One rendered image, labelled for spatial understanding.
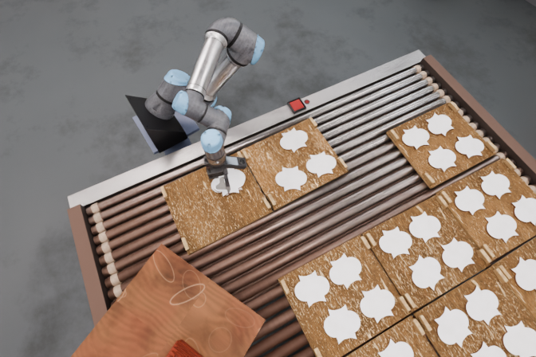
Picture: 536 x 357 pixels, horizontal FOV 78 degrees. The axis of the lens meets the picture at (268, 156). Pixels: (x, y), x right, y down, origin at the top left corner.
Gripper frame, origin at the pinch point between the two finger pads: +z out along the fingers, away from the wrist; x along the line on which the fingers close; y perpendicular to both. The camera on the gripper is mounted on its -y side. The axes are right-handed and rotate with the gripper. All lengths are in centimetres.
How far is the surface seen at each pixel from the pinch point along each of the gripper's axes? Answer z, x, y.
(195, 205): 9.2, 6.6, 16.7
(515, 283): 9, 69, -107
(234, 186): 5.9, 2.7, -2.0
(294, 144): 8.3, -13.8, -35.5
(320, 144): 9, -11, -48
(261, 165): 9.2, -6.8, -16.8
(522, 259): 8, 62, -114
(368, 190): 11, 17, -63
